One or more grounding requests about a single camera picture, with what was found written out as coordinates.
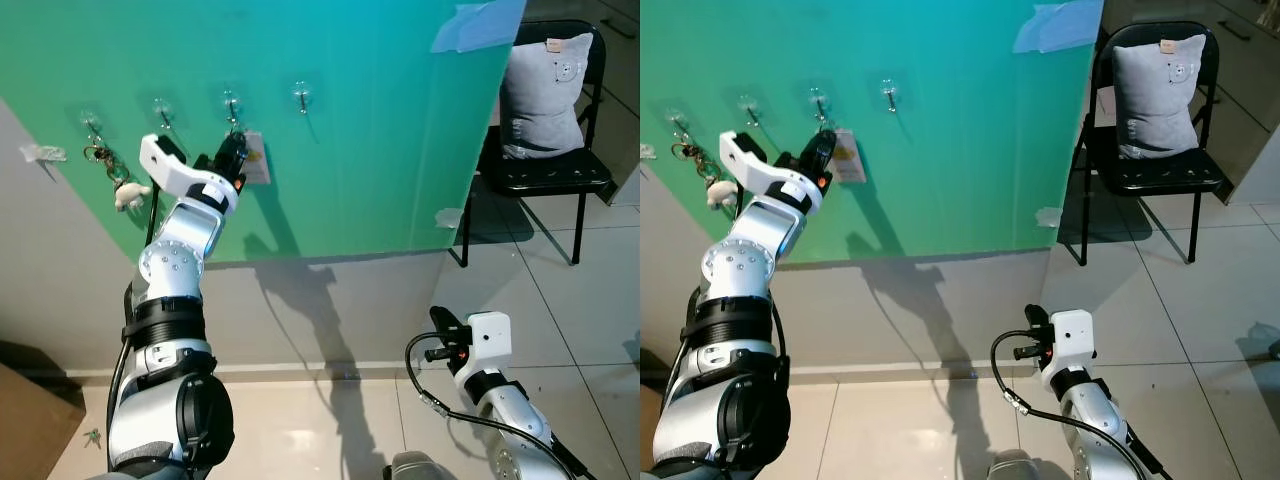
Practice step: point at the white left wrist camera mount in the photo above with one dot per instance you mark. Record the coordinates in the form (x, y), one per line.
(760, 172)
(175, 172)

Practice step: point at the brown cardboard box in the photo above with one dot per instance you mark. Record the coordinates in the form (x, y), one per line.
(650, 440)
(30, 430)

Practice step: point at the green board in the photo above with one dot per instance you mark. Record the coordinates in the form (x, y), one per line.
(980, 130)
(380, 130)

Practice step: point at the small green floor item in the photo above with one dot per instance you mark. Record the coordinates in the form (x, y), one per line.
(92, 437)

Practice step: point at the small pillow tag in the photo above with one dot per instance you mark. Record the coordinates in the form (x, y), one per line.
(555, 45)
(1168, 45)

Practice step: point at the white printed card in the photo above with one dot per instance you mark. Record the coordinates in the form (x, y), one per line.
(256, 162)
(849, 157)

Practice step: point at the clear tape piece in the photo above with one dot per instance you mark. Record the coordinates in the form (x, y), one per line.
(647, 151)
(42, 152)
(1048, 216)
(449, 216)

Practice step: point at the clear adhesive wall hook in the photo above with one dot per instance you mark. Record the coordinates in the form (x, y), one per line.
(91, 122)
(163, 108)
(230, 103)
(301, 97)
(678, 120)
(889, 94)
(819, 100)
(749, 107)

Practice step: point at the large pale blue tape patch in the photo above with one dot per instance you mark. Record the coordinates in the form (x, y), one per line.
(480, 25)
(1055, 25)

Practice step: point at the grey pillow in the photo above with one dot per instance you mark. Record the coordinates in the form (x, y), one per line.
(1158, 100)
(542, 100)

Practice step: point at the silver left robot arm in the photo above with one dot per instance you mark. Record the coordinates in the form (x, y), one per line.
(175, 330)
(735, 340)

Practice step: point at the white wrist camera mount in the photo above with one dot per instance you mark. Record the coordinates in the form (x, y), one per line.
(175, 172)
(1070, 338)
(760, 172)
(488, 340)

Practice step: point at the grey robot foot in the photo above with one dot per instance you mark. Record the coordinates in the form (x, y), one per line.
(1014, 467)
(414, 467)

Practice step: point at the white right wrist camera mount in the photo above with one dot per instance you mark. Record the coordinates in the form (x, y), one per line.
(488, 340)
(1070, 338)

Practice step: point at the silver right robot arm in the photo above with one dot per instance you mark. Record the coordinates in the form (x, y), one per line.
(520, 425)
(1100, 425)

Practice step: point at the black folding chair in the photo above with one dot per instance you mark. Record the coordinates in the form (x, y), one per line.
(545, 175)
(1150, 172)

